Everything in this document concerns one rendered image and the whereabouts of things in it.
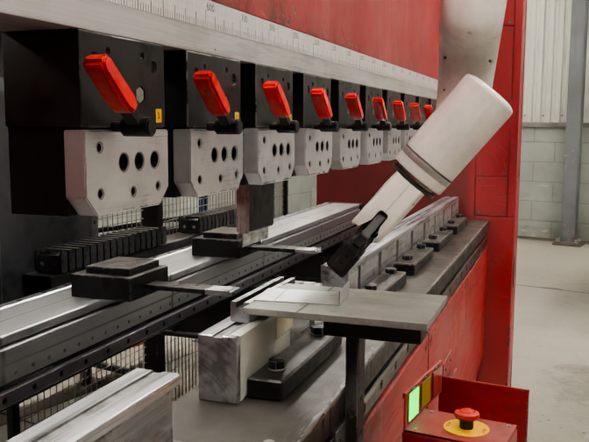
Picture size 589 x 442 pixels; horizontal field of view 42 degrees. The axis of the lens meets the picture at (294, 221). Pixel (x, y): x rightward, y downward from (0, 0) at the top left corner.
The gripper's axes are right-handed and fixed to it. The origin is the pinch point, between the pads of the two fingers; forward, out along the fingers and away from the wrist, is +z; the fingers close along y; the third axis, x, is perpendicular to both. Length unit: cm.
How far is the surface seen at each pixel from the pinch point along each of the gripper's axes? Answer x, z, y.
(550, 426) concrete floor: 110, 47, -217
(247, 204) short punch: -15.7, 2.8, 3.6
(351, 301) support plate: 4.9, 4.2, 0.2
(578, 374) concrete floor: 127, 33, -293
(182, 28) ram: -29.7, -14.2, 29.3
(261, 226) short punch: -12.7, 5.2, -1.2
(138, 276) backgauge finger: -22.4, 24.1, 0.5
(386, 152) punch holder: -9, -9, -70
